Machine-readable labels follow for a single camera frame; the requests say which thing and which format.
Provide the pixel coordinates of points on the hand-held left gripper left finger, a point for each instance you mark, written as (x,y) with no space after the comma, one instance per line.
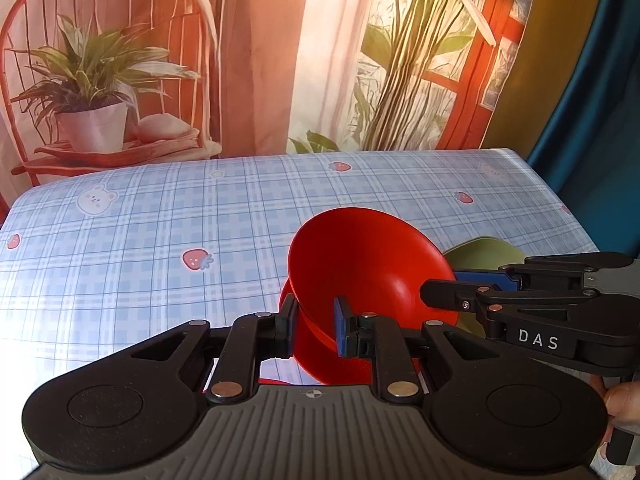
(287,330)

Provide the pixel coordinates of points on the printed wall tapestry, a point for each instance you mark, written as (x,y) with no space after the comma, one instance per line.
(250,60)

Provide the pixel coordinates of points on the green plate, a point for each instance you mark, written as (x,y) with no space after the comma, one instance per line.
(480,257)

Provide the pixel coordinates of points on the blue plaid tablecloth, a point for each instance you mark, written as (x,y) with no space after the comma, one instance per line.
(150,220)

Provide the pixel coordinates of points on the red bowl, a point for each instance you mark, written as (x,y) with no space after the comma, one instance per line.
(320,360)
(370,260)

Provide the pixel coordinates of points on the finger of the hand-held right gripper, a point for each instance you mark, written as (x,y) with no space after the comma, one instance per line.
(540,320)
(485,279)

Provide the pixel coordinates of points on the blue curtain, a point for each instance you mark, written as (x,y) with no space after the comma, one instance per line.
(595,135)

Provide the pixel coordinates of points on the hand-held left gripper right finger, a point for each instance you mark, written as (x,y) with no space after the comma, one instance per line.
(341,327)

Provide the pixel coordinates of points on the person's right hand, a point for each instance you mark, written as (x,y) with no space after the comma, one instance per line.
(625,402)

